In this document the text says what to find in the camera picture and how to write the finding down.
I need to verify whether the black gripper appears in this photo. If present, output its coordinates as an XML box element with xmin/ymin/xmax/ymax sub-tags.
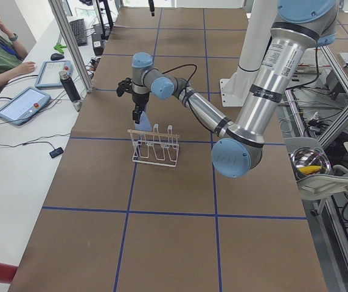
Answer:
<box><xmin>132</xmin><ymin>91</ymin><xmax>150</xmax><ymax>123</ymax></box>

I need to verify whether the light blue plastic cup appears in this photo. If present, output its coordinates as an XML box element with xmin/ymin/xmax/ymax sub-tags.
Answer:
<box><xmin>134</xmin><ymin>111</ymin><xmax>152</xmax><ymax>132</ymax></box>

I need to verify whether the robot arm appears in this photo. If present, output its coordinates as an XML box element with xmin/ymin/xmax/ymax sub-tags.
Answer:
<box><xmin>130</xmin><ymin>1</ymin><xmax>339</xmax><ymax>178</ymax></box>

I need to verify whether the black thermos bottle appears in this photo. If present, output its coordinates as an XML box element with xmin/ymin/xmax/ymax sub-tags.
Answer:
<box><xmin>58</xmin><ymin>70</ymin><xmax>81</xmax><ymax>102</ymax></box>

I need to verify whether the small black device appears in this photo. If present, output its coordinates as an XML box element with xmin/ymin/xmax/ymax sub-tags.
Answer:
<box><xmin>49</xmin><ymin>147</ymin><xmax>64</xmax><ymax>159</ymax></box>

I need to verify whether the upper teach pendant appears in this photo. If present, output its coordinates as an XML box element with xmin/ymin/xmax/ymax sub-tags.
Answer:
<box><xmin>35</xmin><ymin>60</ymin><xmax>73</xmax><ymax>89</ymax></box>

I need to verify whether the teach pendant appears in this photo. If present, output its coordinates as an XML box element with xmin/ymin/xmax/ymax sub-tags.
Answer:
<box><xmin>35</xmin><ymin>60</ymin><xmax>73</xmax><ymax>89</ymax></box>
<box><xmin>0</xmin><ymin>87</ymin><xmax>50</xmax><ymax>126</ymax></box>

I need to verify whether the black computer mouse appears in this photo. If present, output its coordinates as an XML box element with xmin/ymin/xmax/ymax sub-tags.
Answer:
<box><xmin>50</xmin><ymin>53</ymin><xmax>64</xmax><ymax>61</ymax></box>

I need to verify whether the green plastic object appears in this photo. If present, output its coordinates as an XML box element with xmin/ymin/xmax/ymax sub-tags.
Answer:
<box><xmin>54</xmin><ymin>43</ymin><xmax>67</xmax><ymax>54</ymax></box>

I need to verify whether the black keyboard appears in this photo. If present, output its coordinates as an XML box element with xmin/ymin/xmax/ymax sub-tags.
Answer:
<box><xmin>69</xmin><ymin>19</ymin><xmax>88</xmax><ymax>46</ymax></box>

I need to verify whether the lower teach pendant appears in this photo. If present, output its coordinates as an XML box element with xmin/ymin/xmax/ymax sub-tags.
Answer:
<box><xmin>0</xmin><ymin>87</ymin><xmax>50</xmax><ymax>126</ymax></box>

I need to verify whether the enamel pot with lid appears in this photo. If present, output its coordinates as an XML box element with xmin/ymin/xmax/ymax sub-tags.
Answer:
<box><xmin>290</xmin><ymin>147</ymin><xmax>332</xmax><ymax>181</ymax></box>

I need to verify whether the white wire cup holder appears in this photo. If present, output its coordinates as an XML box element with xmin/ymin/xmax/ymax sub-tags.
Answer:
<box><xmin>127</xmin><ymin>123</ymin><xmax>179</xmax><ymax>167</ymax></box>

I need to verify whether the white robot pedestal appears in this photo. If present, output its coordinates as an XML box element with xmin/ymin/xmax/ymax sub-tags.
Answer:
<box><xmin>220</xmin><ymin>0</ymin><xmax>277</xmax><ymax>107</ymax></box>

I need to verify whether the aluminium frame post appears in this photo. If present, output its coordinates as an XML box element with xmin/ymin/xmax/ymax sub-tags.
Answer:
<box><xmin>48</xmin><ymin>0</ymin><xmax>93</xmax><ymax>93</ymax></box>

